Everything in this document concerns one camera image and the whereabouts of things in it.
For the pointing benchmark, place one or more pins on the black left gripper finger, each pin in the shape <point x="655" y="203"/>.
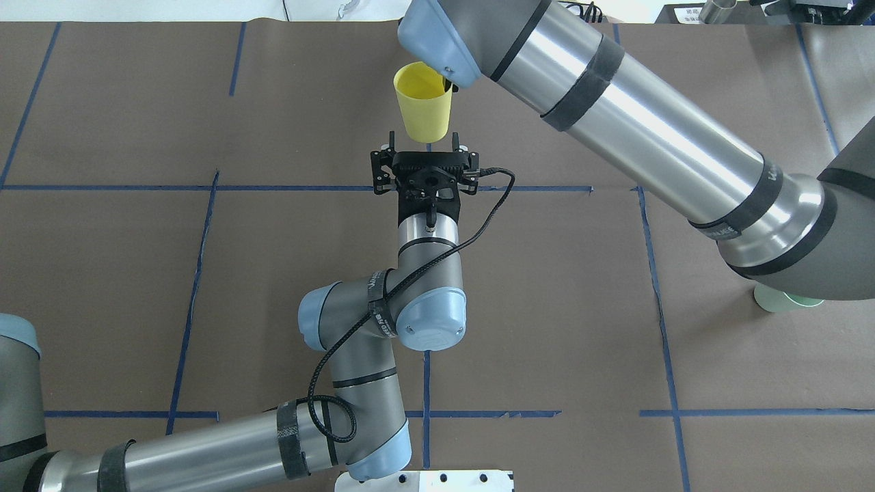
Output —
<point x="381" y="165"/>

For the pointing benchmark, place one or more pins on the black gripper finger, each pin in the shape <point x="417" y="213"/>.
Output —
<point x="467" y="177"/>

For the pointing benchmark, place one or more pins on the yellow plastic cup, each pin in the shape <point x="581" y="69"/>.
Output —
<point x="424" y="100"/>

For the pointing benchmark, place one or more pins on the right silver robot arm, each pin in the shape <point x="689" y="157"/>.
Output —
<point x="804" y="235"/>

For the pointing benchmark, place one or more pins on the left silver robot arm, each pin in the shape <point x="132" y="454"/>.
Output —
<point x="352" y="414"/>

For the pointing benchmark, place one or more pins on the small metal cup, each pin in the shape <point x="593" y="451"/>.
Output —
<point x="716" y="12"/>

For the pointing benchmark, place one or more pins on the green plastic cup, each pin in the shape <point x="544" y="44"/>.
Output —
<point x="772" y="300"/>

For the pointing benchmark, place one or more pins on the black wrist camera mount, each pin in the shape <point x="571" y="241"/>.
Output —
<point x="425" y="177"/>

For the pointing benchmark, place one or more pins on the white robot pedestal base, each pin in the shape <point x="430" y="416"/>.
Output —
<point x="433" y="480"/>

